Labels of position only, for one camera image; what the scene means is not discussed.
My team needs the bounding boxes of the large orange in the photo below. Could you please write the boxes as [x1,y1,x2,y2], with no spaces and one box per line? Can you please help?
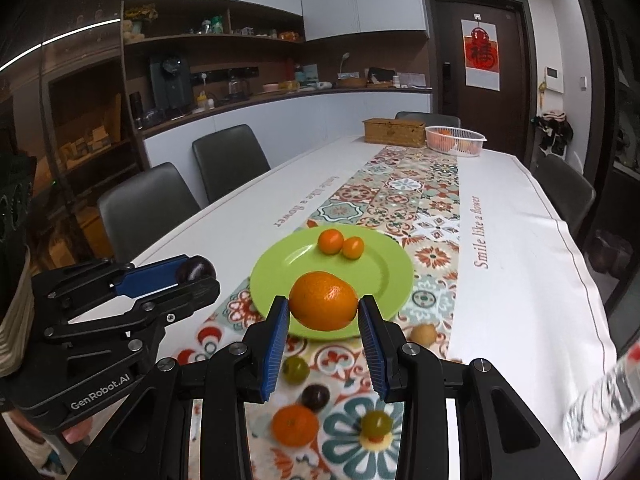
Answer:
[318,229,344,255]
[288,271,358,332]

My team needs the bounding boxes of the green tomato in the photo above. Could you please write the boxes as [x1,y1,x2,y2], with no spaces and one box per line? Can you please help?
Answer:
[360,410,394,442]
[282,356,310,386]

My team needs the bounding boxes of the small orange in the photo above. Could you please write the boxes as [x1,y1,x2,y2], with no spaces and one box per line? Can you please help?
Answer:
[270,404,319,448]
[341,236,364,260]

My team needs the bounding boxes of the dark plum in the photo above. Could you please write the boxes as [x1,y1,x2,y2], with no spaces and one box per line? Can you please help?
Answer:
[176,256,216,284]
[299,384,331,413]

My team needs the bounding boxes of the person left hand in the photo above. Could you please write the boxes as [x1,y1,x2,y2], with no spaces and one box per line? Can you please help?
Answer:
[4,408,97,446]

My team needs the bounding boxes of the dark chair near left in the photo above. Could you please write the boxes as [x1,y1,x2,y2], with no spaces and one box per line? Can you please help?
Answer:
[98,162,201,262]

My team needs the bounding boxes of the dark chair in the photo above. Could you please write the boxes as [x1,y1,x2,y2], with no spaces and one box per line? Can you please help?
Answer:
[534,154,597,236]
[98,162,201,262]
[192,124,271,204]

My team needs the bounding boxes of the clear water bottle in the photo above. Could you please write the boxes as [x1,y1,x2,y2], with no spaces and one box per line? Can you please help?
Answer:
[564,341,640,442]

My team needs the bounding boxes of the left tan longan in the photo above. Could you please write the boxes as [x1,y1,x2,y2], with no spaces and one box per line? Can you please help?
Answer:
[410,324,438,348]

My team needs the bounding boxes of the dark chair far left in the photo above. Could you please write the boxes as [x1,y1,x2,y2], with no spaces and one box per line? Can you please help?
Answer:
[192,124,271,204]

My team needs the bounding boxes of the white tablecloth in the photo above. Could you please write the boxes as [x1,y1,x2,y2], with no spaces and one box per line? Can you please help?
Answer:
[132,138,618,479]

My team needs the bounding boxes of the patterned table runner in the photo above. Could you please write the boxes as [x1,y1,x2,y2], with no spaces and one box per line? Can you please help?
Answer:
[178,146,460,479]

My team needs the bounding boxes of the green plate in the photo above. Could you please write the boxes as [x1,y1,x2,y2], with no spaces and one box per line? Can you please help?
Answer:
[250,224,413,321]

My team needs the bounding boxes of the woven wicker box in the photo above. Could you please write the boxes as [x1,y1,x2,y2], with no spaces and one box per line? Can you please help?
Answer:
[363,118,426,148]

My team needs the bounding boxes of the dark chair right side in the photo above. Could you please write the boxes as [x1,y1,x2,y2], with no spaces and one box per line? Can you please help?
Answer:
[534,154,597,236]

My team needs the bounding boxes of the dark chair table end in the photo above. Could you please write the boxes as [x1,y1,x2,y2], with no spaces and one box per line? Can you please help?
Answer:
[395,112,461,128]

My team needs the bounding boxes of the white fruit basket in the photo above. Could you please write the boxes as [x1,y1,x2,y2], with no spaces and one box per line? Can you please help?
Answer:
[425,126,487,157]

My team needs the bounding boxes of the red wall calendar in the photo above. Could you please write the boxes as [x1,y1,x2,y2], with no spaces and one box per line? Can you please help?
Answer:
[461,20,500,92]

